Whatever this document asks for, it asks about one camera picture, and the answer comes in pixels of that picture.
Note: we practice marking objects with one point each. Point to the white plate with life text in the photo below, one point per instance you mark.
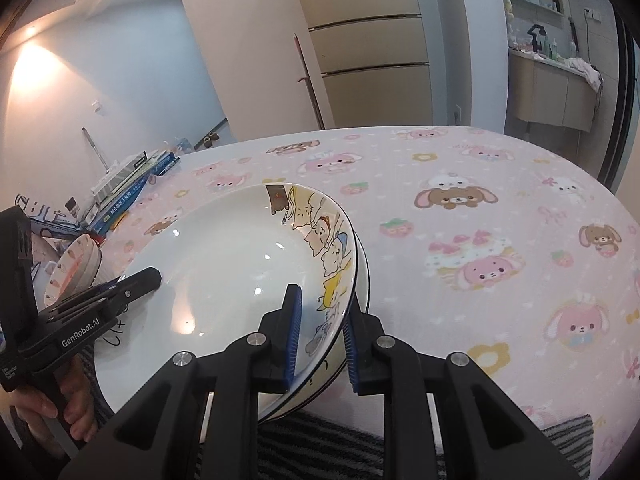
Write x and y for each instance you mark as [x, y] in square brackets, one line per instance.
[334, 359]

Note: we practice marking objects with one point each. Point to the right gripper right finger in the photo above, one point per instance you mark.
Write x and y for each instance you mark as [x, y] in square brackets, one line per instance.
[444, 417]

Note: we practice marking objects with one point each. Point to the black door frame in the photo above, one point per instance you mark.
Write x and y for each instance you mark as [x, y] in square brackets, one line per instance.
[612, 165]

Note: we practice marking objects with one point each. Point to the bathroom vanity cabinet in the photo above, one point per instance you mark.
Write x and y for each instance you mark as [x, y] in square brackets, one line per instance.
[547, 93]

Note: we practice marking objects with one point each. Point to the beige refrigerator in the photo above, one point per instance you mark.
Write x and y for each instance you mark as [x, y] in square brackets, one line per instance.
[373, 60]

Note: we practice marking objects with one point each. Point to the pink cartoon tablecloth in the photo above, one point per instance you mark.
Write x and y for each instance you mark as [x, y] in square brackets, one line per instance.
[476, 242]

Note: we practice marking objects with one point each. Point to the white cloth on vanity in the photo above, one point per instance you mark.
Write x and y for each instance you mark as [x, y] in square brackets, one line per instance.
[591, 74]

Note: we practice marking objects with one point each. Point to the pink rabbit bowl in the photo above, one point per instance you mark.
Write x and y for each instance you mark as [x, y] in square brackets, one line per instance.
[74, 262]
[50, 295]

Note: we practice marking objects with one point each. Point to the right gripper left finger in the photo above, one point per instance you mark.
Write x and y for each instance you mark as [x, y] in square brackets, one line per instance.
[197, 417]

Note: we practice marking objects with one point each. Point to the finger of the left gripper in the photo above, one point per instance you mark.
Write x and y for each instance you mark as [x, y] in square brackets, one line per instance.
[87, 294]
[115, 301]

